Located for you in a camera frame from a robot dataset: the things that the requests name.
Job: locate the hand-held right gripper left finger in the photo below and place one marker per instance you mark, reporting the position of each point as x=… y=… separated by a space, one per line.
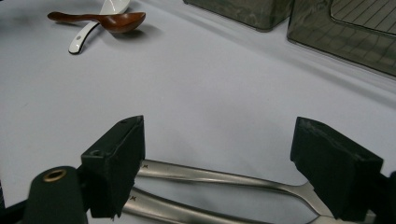
x=118 y=168

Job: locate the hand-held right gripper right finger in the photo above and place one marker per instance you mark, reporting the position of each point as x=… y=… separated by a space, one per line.
x=336 y=174

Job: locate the white ceramic spoon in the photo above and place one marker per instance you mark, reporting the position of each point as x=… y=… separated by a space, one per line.
x=84 y=37

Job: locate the smoky plastic bin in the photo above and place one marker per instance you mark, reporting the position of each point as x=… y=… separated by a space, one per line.
x=243 y=12
x=342 y=37

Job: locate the brown wooden spoon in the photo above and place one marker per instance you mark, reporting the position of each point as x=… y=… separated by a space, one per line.
x=121 y=22

